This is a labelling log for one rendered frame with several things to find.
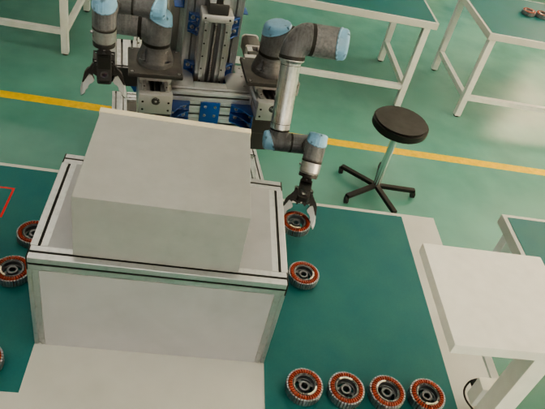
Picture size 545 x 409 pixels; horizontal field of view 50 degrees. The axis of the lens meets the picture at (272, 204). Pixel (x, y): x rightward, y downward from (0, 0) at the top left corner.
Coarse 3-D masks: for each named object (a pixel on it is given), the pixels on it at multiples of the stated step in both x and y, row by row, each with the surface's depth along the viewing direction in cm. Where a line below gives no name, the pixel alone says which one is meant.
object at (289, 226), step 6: (288, 216) 222; (294, 216) 224; (300, 216) 224; (306, 216) 224; (288, 222) 220; (294, 222) 224; (300, 222) 225; (306, 222) 222; (288, 228) 218; (294, 228) 218; (300, 228) 219; (306, 228) 219; (288, 234) 219; (294, 234) 219; (300, 234) 219; (306, 234) 221
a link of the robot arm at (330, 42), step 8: (320, 24) 211; (320, 32) 208; (328, 32) 209; (336, 32) 210; (344, 32) 211; (320, 40) 208; (328, 40) 209; (336, 40) 209; (344, 40) 210; (312, 48) 210; (320, 48) 210; (328, 48) 210; (336, 48) 210; (344, 48) 211; (312, 56) 214; (320, 56) 213; (328, 56) 213; (336, 56) 213; (344, 56) 214
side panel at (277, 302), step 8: (280, 296) 163; (272, 304) 164; (280, 304) 164; (272, 312) 166; (272, 320) 170; (264, 328) 171; (272, 328) 171; (264, 336) 173; (264, 344) 177; (264, 352) 179; (256, 360) 181
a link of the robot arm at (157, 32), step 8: (168, 16) 235; (144, 24) 234; (152, 24) 234; (160, 24) 234; (168, 24) 236; (144, 32) 236; (152, 32) 236; (160, 32) 236; (168, 32) 238; (144, 40) 240; (152, 40) 238; (160, 40) 238; (168, 40) 241
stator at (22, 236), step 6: (30, 222) 202; (36, 222) 202; (18, 228) 199; (24, 228) 200; (30, 228) 202; (18, 234) 197; (24, 234) 200; (30, 234) 199; (18, 240) 197; (24, 240) 196; (30, 240) 196; (24, 246) 196
